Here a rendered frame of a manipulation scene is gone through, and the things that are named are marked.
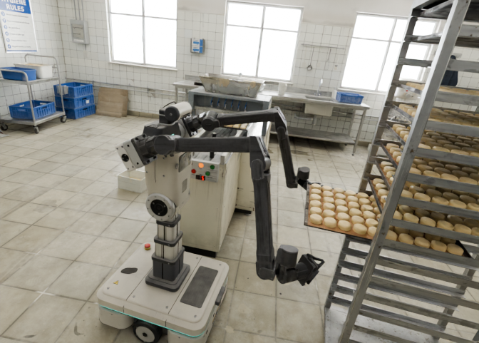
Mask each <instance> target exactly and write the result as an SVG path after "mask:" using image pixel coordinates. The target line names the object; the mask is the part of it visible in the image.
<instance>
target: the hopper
mask: <svg viewBox="0 0 479 343"><path fill-rule="evenodd" d="M199 77H200V80H201V81H202V84H203V86H204V88H205V91H206V92H212V93H222V94H228V95H234V96H244V97H250V98H256V97H257V95H258V94H259V91H260V90H261V88H262V86H263V84H264V82H265V80H259V79H253V78H241V77H235V76H224V75H217V74H211V73H206V74H202V75H199ZM245 80H246V81H245ZM250 81H254V82H250ZM255 82H256V83H255Z"/></svg>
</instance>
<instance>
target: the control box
mask: <svg viewBox="0 0 479 343"><path fill-rule="evenodd" d="M200 163H202V164H203V167H202V168H201V167H200V166H199V164H200ZM211 165H213V166H214V167H215V169H213V170H212V169H211V168H210V166H211ZM219 168H220V163H216V162H212V161H207V160H199V159H194V158H192V167H191V174H190V178H193V179H197V175H199V179H198V180H202V179H203V176H204V180H206V181H210V182H214V183H217V182H218V177H219ZM192 169H195V170H196V172H195V173H192ZM206 172H209V173H210V175H209V176H207V175H205V173H206Z"/></svg>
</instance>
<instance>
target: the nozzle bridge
mask: <svg viewBox="0 0 479 343"><path fill-rule="evenodd" d="M212 97H213V98H212ZM219 98H220V99H219ZM218 99H219V102H220V108H219V109H218V108H217V102H218ZM226 99H227V100H226ZM233 99H234V100H233ZM211 100H213V108H211V104H210V103H211ZM225 100H226V104H227V107H226V110H224V104H225ZM232 100H233V111H231V110H230V109H231V104H232ZM188 102H189V103H190V104H191V105H192V116H196V115H199V112H200V110H204V111H215V112H219V113H241V112H244V107H245V105H246V103H247V112H248V111H263V110H268V109H270V107H271V102H272V96H265V95H259V94H258V95H257V97H256V98H250V97H244V96H234V95H228V94H222V93H212V92H206V91H205V88H203V87H199V88H195V89H193V90H191V91H188ZM238 104H239V106H240V109H239V111H237V107H238ZM267 124H268V122H263V123H262V133H261V136H265V135H266V133H267Z"/></svg>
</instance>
